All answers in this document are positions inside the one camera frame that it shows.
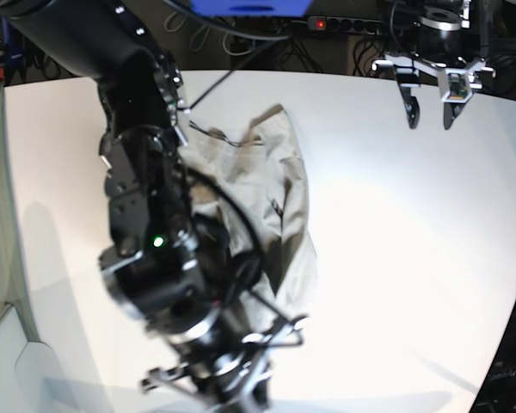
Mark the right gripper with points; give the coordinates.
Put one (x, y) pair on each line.
(222, 368)

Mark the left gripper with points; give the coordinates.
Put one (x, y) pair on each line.
(407, 70)

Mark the beige t-shirt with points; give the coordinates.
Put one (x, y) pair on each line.
(264, 173)

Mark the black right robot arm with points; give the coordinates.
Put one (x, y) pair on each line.
(168, 265)

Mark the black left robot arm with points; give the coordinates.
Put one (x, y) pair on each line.
(433, 39)

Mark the black power strip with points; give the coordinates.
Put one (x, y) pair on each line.
(343, 25)

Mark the blue plastic box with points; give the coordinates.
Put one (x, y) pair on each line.
(283, 8)

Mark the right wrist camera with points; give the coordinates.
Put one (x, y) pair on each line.
(458, 90)

